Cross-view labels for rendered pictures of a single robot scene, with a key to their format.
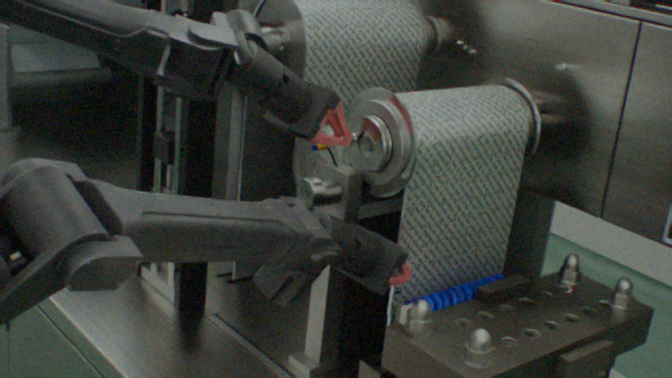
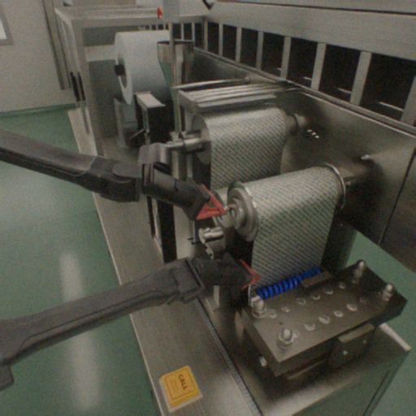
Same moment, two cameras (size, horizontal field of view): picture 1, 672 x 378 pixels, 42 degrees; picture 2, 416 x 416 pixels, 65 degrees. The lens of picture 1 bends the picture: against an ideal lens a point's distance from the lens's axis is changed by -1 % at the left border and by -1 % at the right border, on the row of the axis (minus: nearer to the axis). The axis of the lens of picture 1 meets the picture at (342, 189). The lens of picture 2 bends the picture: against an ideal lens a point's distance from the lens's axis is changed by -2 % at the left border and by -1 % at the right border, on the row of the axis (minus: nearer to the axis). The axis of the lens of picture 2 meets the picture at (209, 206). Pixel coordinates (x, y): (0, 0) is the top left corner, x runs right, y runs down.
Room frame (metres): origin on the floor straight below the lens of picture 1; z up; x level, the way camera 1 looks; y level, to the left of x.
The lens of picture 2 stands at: (0.50, -0.15, 1.70)
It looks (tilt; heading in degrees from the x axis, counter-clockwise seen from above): 34 degrees down; 17
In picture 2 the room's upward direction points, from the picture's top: straight up
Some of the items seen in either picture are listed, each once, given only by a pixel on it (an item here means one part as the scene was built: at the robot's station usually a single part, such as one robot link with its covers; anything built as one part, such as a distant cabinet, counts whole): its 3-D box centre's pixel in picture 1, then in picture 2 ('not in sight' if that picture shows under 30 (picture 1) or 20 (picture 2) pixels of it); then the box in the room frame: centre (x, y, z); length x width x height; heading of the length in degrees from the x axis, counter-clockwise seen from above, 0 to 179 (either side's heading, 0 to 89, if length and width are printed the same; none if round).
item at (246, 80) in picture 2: not in sight; (211, 83); (1.67, 0.19, 1.41); 0.30 x 0.04 x 0.04; 131
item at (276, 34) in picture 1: (262, 42); (191, 142); (1.31, 0.14, 1.33); 0.06 x 0.06 x 0.06; 41
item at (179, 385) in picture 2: not in sight; (179, 386); (0.86, 0.03, 0.91); 0.07 x 0.07 x 0.02; 41
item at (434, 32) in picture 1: (413, 36); (284, 125); (1.52, -0.09, 1.33); 0.07 x 0.07 x 0.07; 41
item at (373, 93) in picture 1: (378, 142); (241, 211); (1.14, -0.04, 1.25); 0.15 x 0.01 x 0.15; 41
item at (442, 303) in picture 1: (459, 297); (290, 283); (1.16, -0.19, 1.03); 0.21 x 0.04 x 0.03; 131
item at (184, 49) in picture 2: not in sight; (175, 50); (1.75, 0.36, 1.50); 0.14 x 0.14 x 0.06
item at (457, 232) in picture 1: (456, 239); (289, 256); (1.17, -0.17, 1.11); 0.23 x 0.01 x 0.18; 131
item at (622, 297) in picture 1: (623, 291); (388, 289); (1.18, -0.43, 1.05); 0.04 x 0.04 x 0.04
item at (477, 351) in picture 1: (478, 345); (286, 335); (0.97, -0.19, 1.05); 0.04 x 0.04 x 0.04
